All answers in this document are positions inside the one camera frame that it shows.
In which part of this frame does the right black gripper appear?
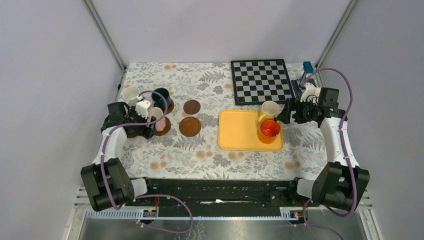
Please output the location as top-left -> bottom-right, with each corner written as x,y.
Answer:
275,97 -> 320,125

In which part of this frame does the brown coaster bottom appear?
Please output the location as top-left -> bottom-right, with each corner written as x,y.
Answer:
155,117 -> 171,136

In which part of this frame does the pink mug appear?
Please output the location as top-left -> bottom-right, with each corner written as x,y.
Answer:
148,107 -> 167,132

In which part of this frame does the yellow mug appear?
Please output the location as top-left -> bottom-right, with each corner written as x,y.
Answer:
258,100 -> 280,123

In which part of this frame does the dark green mug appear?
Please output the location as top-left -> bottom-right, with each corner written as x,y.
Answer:
151,87 -> 172,112

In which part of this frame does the orange mug black handle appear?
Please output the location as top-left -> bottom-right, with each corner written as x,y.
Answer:
258,119 -> 281,144

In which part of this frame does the white mug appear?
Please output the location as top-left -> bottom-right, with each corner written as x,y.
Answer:
121,86 -> 141,107

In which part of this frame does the light brown coaster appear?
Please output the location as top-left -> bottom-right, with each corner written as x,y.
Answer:
179,116 -> 202,137

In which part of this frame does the dark wood grain coaster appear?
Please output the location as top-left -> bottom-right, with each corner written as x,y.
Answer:
183,99 -> 201,115

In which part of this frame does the yellow plastic tray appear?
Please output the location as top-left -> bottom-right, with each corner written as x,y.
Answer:
218,109 -> 284,152

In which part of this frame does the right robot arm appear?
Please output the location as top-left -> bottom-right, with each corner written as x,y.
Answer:
274,87 -> 370,217

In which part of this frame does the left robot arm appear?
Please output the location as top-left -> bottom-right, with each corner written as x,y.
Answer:
80,101 -> 157,212

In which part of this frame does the floral tablecloth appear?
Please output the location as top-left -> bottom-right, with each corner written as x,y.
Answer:
119,62 -> 327,180

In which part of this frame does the blue toy block structure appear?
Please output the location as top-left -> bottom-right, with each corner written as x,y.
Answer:
294,61 -> 314,92

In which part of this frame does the black white chessboard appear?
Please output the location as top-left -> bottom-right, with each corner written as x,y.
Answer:
230,59 -> 295,106

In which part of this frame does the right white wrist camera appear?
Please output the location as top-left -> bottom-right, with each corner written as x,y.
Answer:
300,82 -> 322,103

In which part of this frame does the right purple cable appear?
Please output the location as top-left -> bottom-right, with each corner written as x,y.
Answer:
301,67 -> 357,240

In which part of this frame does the purple cable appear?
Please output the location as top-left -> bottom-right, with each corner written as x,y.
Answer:
301,67 -> 357,240
99,90 -> 194,235

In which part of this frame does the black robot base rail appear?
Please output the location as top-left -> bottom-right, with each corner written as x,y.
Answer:
127,177 -> 307,218

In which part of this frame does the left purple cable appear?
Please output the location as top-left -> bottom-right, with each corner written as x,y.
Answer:
99,90 -> 194,235

